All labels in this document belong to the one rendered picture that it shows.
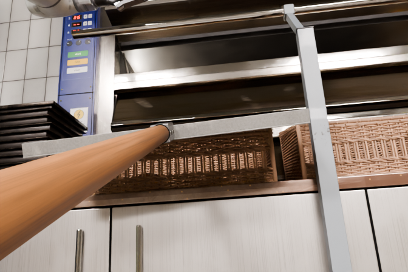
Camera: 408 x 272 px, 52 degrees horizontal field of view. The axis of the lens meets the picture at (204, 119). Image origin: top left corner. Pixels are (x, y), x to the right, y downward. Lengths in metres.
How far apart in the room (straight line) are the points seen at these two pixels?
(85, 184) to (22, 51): 1.82
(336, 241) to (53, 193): 0.81
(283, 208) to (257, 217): 0.06
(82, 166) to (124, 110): 1.49
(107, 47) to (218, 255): 1.15
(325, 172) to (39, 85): 1.32
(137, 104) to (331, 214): 1.01
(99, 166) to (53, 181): 0.07
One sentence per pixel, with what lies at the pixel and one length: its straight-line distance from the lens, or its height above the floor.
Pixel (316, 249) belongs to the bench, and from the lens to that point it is 1.00.
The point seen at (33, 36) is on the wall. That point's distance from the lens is 2.05.
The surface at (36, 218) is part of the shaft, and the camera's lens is 0.17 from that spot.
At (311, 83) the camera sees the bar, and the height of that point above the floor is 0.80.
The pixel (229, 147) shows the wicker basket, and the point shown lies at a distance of 1.08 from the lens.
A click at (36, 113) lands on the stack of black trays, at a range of 1.39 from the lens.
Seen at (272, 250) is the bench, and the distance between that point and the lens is 0.99.
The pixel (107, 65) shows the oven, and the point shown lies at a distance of 1.83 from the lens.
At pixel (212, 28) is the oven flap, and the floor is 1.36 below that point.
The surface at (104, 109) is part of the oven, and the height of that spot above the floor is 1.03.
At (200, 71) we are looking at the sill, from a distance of 1.72.
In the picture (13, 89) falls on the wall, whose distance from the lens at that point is 1.97.
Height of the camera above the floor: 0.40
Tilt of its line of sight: 20 degrees up
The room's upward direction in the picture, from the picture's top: 3 degrees counter-clockwise
